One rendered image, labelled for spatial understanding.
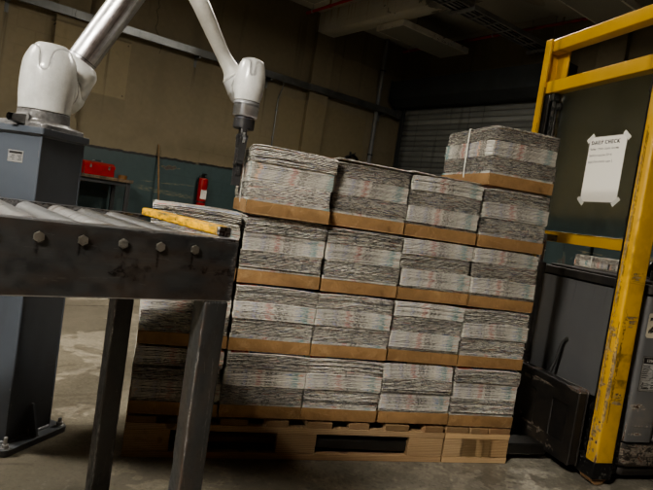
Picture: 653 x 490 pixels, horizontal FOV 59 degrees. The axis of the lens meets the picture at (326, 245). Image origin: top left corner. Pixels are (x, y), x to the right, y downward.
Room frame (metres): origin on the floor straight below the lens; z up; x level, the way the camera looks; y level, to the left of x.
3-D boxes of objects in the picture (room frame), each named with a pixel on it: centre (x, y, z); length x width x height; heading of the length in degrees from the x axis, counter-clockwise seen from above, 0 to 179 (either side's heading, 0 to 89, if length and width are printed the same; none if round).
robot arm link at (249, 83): (2.07, 0.36, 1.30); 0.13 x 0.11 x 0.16; 16
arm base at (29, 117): (1.83, 0.96, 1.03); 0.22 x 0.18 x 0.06; 163
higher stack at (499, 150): (2.36, -0.64, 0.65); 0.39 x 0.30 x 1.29; 17
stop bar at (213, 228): (1.30, 0.33, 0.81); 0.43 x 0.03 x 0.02; 38
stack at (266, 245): (2.15, 0.06, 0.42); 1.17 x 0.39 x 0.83; 107
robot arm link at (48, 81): (1.86, 0.96, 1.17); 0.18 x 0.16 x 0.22; 16
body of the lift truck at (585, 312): (2.60, -1.41, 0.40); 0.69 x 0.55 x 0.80; 17
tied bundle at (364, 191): (2.21, -0.08, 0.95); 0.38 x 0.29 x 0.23; 16
